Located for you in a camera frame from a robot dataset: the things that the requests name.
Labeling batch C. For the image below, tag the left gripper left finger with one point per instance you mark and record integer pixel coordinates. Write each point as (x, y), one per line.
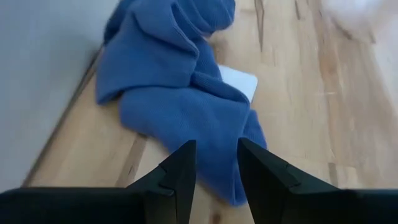
(174, 193)

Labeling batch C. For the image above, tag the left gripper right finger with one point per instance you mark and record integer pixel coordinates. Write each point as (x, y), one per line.
(267, 186)

